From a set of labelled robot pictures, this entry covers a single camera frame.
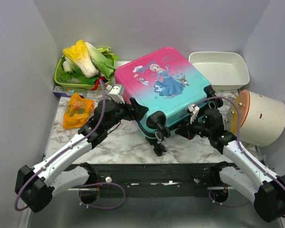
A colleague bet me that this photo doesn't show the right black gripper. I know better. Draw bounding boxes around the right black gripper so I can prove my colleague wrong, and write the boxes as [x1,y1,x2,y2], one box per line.
[175,114,212,140]

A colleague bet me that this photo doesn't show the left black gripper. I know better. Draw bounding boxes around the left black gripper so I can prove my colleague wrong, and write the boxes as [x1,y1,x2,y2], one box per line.
[105,97,149,132]

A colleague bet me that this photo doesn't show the pink and teal kids suitcase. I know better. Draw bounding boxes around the pink and teal kids suitcase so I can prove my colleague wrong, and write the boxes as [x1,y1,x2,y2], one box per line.
[114,47,223,156]

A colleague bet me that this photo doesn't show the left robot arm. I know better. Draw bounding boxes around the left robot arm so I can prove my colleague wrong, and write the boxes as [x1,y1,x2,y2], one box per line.
[14,98,148,212]

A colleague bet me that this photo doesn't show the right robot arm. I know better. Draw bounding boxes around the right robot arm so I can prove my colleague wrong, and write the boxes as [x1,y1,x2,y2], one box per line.
[176,105,285,222]

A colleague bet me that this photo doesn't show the red chili pepper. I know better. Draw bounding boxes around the red chili pepper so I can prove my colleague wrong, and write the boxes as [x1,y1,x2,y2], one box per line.
[91,76,108,91]

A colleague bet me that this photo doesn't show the orange snack bag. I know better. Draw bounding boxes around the orange snack bag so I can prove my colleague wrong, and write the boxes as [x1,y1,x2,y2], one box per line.
[62,93,95,130]

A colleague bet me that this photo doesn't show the green leafy lettuce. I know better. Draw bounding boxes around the green leafy lettuce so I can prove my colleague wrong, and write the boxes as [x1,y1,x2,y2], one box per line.
[85,42,119,81]

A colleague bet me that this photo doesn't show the white rectangular plastic basin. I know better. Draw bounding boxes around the white rectangular plastic basin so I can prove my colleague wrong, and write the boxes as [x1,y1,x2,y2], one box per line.
[189,51,250,90]

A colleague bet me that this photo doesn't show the green plastic vegetable tray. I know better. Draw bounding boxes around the green plastic vegetable tray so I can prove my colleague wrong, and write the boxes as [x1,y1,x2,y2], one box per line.
[54,54,112,91]

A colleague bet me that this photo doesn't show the white cylinder appliance orange lid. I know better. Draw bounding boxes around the white cylinder appliance orange lid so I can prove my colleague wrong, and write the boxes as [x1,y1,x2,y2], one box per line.
[225,90,285,147]

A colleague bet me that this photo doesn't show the purple and white small box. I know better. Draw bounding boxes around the purple and white small box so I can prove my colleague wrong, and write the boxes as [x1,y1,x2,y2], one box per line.
[53,86,87,97]

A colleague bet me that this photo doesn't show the white bok choy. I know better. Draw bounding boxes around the white bok choy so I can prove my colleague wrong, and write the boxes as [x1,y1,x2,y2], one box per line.
[63,56,76,72]

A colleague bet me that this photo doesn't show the napa cabbage with yellow top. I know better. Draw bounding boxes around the napa cabbage with yellow top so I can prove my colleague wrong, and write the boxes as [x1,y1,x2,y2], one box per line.
[62,39,98,78]

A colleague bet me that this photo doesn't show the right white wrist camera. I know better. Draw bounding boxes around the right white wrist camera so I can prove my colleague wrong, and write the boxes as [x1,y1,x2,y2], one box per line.
[186,103,200,124]

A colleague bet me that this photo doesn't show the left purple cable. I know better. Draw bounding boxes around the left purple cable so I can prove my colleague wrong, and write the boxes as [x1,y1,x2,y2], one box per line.
[14,79,126,212]

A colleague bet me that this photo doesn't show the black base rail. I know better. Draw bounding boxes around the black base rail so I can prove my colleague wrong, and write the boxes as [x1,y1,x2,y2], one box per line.
[39,162,243,198]

